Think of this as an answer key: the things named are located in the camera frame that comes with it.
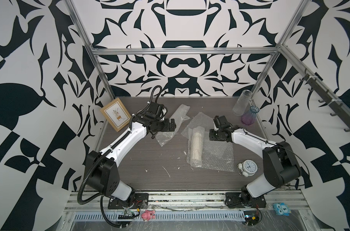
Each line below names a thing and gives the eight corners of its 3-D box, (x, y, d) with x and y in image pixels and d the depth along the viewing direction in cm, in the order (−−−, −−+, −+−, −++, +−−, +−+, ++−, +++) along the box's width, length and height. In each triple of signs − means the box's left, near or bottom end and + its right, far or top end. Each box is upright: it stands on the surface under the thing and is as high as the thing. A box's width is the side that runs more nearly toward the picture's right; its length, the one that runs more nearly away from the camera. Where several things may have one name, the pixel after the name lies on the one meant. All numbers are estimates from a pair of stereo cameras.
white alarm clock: (238, 177, 83) (241, 174, 80) (235, 162, 89) (237, 159, 85) (257, 177, 83) (260, 175, 80) (252, 162, 89) (255, 159, 85)
